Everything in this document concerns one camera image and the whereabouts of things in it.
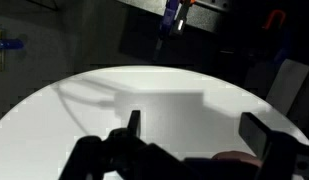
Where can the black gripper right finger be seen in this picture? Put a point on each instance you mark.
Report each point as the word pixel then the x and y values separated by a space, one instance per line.
pixel 255 133

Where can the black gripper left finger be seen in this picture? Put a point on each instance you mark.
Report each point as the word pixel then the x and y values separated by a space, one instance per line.
pixel 135 121

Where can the grey flat panel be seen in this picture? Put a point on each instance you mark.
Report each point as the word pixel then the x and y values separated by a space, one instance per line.
pixel 287 86

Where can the blue clamp with orange tip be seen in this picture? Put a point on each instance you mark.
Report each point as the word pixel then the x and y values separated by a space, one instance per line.
pixel 169 18

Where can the dark blue clamp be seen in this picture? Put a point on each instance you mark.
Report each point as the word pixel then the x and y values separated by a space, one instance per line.
pixel 8 44

